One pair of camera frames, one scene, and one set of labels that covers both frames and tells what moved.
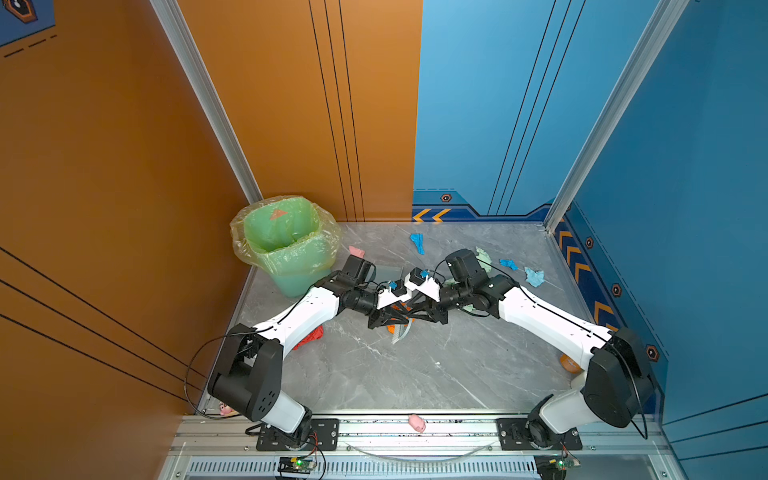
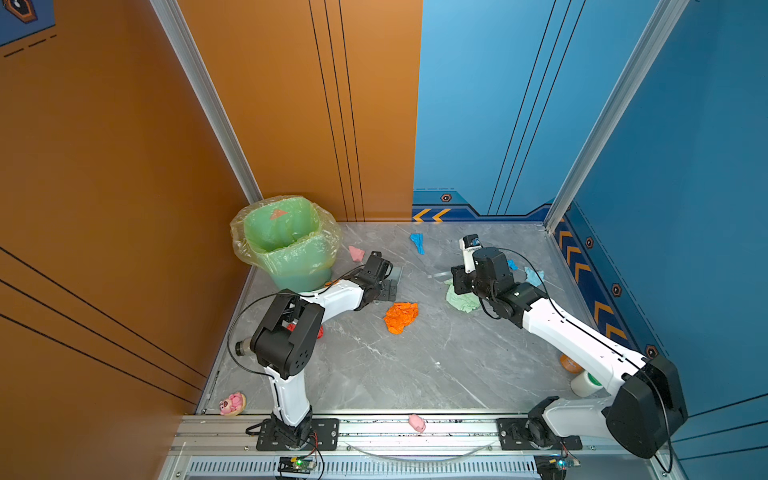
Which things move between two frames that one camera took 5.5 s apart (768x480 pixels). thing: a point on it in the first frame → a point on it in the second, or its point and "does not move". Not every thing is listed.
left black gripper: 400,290 → 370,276
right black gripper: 433,313 → 458,279
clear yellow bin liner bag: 287,233 does not move
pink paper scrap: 356,252 does not move
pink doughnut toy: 225,409 does not move
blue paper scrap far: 418,239 does not move
